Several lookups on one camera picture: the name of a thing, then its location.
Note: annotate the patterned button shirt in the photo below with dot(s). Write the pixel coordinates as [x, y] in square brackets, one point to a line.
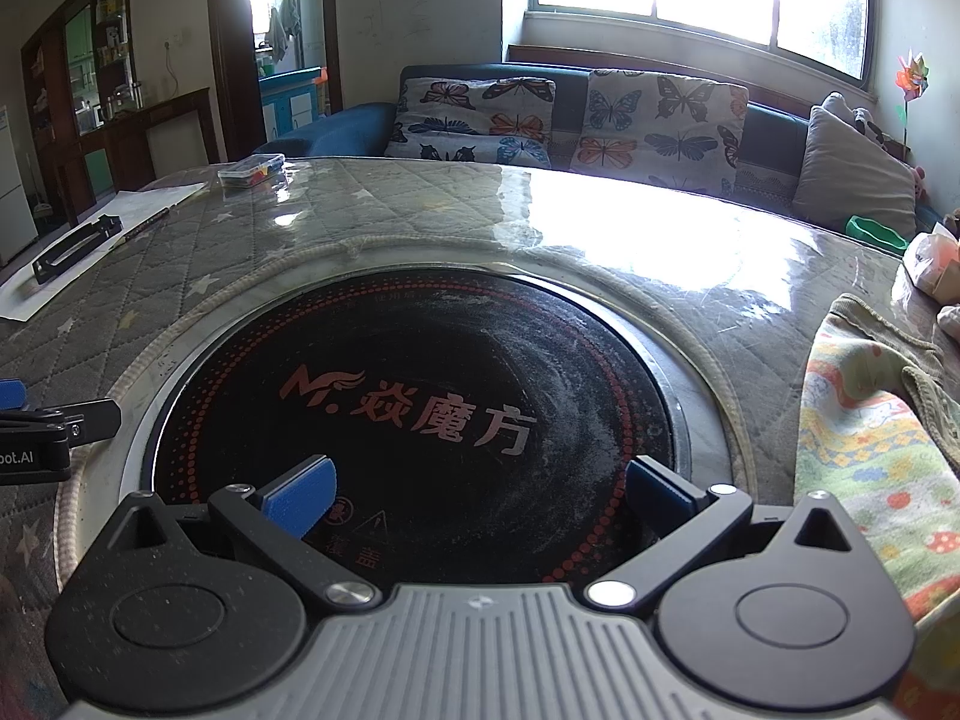
[862, 427]

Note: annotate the dark wooden shelf cabinet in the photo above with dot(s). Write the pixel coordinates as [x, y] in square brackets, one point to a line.
[52, 90]

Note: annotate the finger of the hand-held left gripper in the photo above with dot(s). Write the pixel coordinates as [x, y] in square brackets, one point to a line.
[94, 420]
[10, 394]

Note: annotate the dark wooden sideboard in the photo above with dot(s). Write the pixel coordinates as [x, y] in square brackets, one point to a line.
[180, 120]

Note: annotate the blue sofa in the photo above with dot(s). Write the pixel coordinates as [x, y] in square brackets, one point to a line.
[352, 127]

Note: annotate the grey pillow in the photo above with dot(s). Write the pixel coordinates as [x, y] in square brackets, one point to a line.
[847, 165]

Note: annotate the dark wooden door frame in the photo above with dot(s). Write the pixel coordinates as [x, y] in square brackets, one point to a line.
[225, 52]

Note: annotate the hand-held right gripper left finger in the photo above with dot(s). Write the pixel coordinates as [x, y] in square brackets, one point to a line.
[300, 495]

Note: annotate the clear plastic bag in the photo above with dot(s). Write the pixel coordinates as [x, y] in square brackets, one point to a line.
[934, 262]

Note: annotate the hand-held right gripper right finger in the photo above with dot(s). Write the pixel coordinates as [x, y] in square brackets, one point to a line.
[656, 491]

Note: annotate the white paper sheet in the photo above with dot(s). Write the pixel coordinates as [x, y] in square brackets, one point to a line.
[142, 206]

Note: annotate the round black induction cooktop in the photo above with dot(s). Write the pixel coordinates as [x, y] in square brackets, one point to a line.
[450, 360]

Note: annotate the clear plastic box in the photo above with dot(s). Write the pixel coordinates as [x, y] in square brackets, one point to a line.
[251, 169]

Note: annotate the brown stuffed toy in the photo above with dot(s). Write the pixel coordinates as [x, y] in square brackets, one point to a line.
[952, 221]

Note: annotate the black and white plush toy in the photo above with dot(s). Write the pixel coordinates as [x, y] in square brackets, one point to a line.
[870, 127]

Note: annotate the dark pen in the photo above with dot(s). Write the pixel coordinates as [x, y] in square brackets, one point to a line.
[150, 223]

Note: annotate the black rectangular frame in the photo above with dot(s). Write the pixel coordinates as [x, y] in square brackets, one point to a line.
[109, 226]

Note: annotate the white refrigerator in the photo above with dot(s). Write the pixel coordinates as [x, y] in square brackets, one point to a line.
[15, 187]

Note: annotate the white cloth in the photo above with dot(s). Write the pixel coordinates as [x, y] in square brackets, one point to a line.
[951, 319]

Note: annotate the grey quilted table cover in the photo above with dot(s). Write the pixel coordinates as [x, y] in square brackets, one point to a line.
[225, 255]

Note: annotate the colourful pinwheel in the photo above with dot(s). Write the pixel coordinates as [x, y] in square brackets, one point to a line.
[911, 79]

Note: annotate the blue cabinet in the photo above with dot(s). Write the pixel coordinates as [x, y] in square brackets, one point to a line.
[289, 97]

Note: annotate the butterfly print cushion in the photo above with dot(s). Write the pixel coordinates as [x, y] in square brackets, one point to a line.
[465, 120]
[652, 127]

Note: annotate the hanging clothes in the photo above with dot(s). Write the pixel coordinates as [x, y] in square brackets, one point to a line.
[283, 30]

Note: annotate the green bowl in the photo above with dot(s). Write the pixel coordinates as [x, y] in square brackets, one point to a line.
[874, 229]

